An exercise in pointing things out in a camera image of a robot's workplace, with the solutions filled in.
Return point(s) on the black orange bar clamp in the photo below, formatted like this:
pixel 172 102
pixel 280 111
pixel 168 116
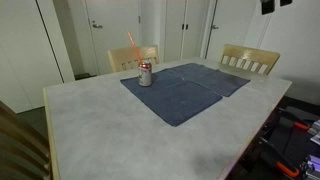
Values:
pixel 301 126
pixel 286 169

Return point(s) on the light wooden slatted chair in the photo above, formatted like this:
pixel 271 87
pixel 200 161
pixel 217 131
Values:
pixel 123 55
pixel 250 53
pixel 20 146

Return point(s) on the white closet door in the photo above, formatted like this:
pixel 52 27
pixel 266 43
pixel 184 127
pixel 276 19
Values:
pixel 195 33
pixel 174 33

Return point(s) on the orange drinking straw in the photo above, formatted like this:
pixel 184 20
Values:
pixel 135 48

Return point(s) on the red and white soda can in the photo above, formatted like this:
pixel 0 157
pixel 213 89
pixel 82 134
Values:
pixel 145 76

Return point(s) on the silver aluminium rail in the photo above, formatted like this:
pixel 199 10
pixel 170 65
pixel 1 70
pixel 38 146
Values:
pixel 313 166
pixel 315 130

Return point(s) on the white room door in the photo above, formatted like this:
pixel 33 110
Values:
pixel 233 30
pixel 113 40

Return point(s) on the dark blue cloth mat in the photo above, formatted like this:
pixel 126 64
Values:
pixel 213 78
pixel 173 100

